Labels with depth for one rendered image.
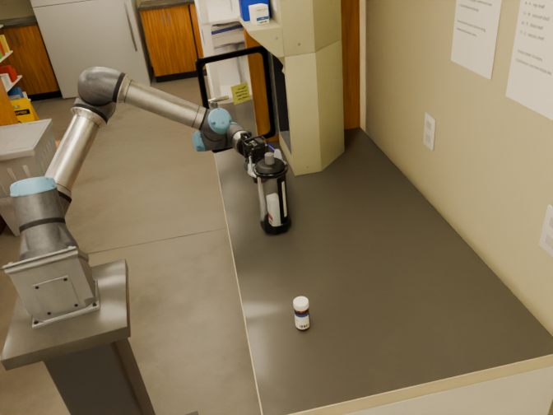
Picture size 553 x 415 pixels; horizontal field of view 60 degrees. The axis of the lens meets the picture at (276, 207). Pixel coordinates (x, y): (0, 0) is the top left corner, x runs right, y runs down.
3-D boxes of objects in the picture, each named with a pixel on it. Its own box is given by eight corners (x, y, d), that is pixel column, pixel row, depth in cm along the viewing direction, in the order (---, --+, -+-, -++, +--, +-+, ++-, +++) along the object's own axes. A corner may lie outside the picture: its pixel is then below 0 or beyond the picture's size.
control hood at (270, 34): (268, 38, 195) (266, 11, 190) (284, 57, 168) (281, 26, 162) (240, 42, 194) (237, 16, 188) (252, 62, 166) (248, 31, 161)
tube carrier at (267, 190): (297, 226, 159) (294, 169, 147) (267, 235, 156) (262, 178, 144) (283, 210, 167) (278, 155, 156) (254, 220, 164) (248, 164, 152)
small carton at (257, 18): (262, 20, 174) (261, 3, 171) (269, 22, 170) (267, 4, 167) (250, 23, 173) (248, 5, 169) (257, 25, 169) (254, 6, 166)
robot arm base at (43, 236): (13, 263, 121) (5, 226, 123) (26, 270, 135) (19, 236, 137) (76, 246, 126) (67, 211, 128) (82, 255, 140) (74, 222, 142)
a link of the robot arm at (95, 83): (84, 46, 144) (237, 106, 156) (85, 65, 154) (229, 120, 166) (69, 78, 140) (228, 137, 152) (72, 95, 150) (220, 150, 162)
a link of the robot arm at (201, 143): (195, 123, 161) (225, 118, 166) (189, 135, 172) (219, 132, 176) (201, 144, 160) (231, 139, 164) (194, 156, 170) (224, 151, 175)
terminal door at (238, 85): (276, 136, 215) (267, 44, 195) (211, 154, 206) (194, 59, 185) (275, 135, 216) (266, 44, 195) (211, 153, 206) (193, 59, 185)
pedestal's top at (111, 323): (6, 370, 125) (-1, 360, 123) (25, 293, 152) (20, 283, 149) (131, 337, 131) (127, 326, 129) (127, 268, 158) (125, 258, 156)
